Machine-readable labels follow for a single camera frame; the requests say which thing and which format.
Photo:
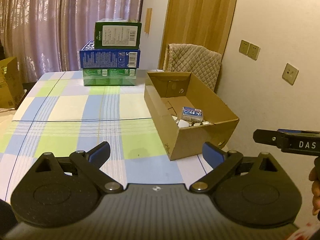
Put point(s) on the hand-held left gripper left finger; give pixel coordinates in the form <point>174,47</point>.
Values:
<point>100,152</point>

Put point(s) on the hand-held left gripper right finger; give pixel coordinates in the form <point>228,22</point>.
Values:
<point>212,152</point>

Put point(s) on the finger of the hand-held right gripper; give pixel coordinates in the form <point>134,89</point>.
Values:
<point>290,130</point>
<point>267,137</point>

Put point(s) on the brown cardboard box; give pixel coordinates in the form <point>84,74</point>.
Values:
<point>195,140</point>

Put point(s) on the blue pack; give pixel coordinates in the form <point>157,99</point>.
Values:
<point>191,113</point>

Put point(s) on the person's right hand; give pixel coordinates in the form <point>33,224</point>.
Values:
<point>315,192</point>

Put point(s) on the light green wrapped box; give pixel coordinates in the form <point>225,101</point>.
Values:
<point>107,78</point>

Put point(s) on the red white printed cloth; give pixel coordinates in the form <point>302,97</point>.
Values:
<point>307,232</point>

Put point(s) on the chair with quilted cover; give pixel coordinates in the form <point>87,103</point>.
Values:
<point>195,60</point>

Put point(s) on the blue box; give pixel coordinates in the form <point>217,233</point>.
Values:
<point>107,57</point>

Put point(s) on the large open cardboard box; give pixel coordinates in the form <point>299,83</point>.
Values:
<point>10,85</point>

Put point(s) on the dark green box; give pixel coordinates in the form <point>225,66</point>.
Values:
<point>117,35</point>

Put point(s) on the wooden door panel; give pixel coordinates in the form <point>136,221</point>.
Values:
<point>200,10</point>

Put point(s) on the pink patterned curtain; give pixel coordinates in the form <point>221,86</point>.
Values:
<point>50,17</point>

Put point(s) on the beige round-port wall outlet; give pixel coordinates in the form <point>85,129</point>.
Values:
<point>290,73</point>

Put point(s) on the beige wall socket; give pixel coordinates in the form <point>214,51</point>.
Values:
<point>244,47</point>
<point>253,52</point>

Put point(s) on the wooden wall strip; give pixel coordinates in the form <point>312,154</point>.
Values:
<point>148,20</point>

